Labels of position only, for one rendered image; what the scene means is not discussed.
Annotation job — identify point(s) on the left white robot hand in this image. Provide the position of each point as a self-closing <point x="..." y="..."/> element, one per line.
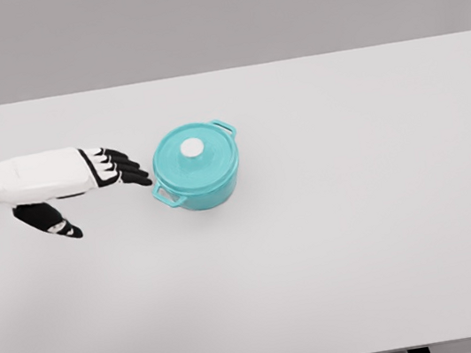
<point x="47" y="177"/>

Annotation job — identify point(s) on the turquoise pot lid white knob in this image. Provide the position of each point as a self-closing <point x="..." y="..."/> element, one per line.
<point x="194" y="160"/>

